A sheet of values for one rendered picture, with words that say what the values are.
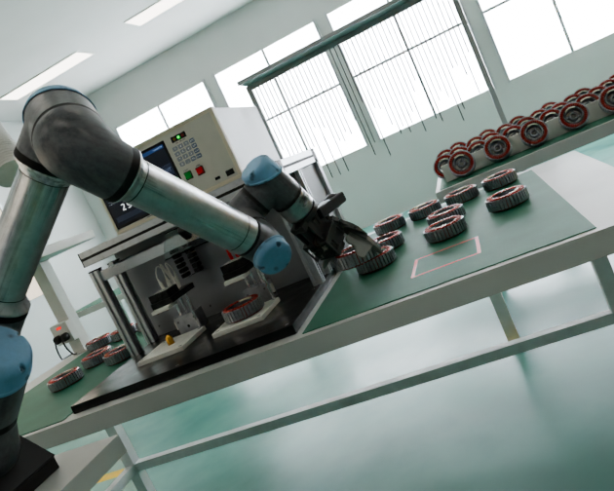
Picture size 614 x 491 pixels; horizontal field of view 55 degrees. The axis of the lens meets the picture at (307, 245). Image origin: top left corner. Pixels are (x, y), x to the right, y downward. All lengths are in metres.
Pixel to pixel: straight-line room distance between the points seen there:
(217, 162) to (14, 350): 0.78
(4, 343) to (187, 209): 0.38
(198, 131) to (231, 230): 0.64
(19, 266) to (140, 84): 7.81
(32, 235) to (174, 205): 0.26
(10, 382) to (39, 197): 0.31
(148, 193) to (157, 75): 7.80
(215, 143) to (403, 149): 6.29
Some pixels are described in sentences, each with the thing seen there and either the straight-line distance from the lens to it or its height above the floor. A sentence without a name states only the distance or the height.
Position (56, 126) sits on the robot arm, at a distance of 0.96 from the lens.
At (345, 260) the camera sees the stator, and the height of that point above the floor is 0.84.
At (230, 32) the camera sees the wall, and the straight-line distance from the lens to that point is 8.35.
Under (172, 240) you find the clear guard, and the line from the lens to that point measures 1.45.
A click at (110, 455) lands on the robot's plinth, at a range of 1.24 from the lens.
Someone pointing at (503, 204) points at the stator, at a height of 0.77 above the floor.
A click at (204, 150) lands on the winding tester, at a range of 1.65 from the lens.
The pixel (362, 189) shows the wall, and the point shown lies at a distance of 7.95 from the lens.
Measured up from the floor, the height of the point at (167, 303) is 0.88.
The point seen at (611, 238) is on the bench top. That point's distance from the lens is 1.19.
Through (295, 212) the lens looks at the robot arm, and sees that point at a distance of 1.25.
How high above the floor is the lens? 1.07
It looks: 7 degrees down
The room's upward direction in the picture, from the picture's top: 25 degrees counter-clockwise
